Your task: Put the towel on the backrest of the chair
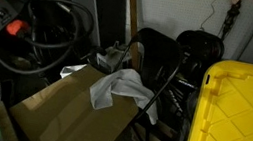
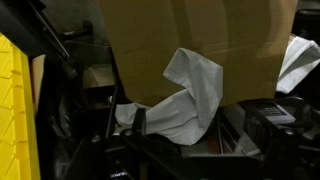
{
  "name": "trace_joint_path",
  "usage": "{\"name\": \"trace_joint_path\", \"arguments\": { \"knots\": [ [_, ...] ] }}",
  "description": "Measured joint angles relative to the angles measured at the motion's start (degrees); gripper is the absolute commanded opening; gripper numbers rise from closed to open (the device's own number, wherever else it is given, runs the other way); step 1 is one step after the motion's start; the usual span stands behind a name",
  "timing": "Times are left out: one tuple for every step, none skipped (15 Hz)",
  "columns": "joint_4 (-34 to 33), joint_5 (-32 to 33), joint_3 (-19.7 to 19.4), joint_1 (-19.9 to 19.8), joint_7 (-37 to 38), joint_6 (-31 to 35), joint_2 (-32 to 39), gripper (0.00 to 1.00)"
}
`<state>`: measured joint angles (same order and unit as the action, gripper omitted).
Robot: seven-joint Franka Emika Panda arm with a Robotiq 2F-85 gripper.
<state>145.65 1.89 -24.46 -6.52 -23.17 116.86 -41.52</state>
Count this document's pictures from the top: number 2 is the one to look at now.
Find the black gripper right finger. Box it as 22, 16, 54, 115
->
244, 106, 320, 180

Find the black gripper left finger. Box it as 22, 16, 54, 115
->
91, 107, 188, 180

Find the white cloth towel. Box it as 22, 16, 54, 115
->
114, 47, 224, 147

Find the white grilled appliance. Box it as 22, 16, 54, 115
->
219, 99, 297, 156

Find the small brown cardboard box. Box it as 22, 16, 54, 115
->
83, 63, 116, 90

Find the white plastic bin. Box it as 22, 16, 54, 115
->
275, 34, 320, 95

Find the brown cardboard sheet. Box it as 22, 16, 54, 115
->
98, 0, 299, 108

